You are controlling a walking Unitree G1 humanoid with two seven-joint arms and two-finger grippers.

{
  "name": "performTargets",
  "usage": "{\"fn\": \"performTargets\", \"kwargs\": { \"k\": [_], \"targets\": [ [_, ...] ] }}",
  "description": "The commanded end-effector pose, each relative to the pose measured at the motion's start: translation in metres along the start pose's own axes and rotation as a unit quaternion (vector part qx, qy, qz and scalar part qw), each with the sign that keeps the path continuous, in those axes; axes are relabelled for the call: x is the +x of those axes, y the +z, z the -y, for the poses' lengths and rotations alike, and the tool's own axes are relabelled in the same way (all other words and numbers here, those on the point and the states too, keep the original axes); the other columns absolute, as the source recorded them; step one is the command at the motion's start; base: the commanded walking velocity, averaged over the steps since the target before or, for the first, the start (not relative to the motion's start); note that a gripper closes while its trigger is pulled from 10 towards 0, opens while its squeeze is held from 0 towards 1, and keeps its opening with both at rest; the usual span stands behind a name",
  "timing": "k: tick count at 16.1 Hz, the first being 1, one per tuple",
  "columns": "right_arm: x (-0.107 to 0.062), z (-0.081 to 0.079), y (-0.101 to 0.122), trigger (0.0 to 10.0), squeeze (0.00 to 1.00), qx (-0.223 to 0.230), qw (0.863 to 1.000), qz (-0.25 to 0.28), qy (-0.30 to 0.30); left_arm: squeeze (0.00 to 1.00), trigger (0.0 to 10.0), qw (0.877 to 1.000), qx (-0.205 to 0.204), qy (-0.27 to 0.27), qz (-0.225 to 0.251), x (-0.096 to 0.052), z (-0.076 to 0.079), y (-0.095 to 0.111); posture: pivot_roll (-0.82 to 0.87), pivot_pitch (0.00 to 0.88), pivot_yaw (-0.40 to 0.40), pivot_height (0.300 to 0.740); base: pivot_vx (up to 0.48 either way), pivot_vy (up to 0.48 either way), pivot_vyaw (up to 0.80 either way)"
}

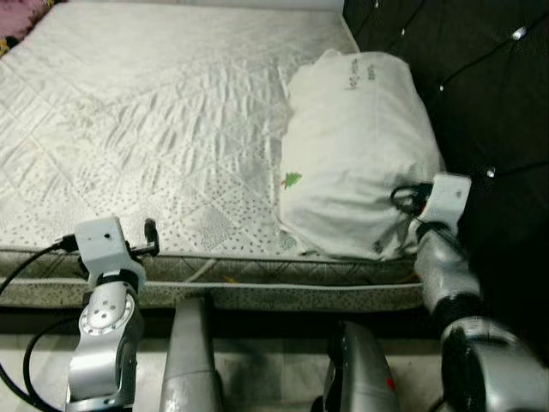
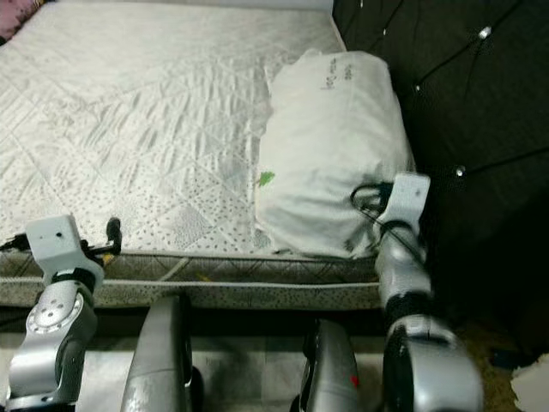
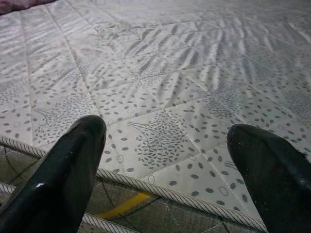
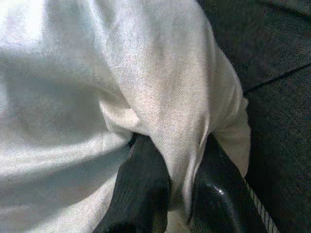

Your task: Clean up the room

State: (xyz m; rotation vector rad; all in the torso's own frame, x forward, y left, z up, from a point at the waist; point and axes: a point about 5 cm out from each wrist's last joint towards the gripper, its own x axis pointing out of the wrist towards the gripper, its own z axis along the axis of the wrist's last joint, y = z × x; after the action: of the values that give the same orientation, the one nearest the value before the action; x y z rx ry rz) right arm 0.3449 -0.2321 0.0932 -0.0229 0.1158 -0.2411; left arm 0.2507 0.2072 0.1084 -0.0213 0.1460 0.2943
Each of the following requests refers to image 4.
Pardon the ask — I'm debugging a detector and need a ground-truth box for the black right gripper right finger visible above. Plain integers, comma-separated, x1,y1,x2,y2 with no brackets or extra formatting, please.
187,133,268,233

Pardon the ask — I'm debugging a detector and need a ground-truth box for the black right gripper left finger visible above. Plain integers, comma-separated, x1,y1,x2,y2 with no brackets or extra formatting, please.
93,134,171,233

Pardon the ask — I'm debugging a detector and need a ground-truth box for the white pillow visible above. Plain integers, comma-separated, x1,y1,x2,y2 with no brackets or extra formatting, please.
0,0,251,233

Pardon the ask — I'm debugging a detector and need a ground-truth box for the grey braided cable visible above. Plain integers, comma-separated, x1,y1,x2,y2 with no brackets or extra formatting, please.
242,178,280,233

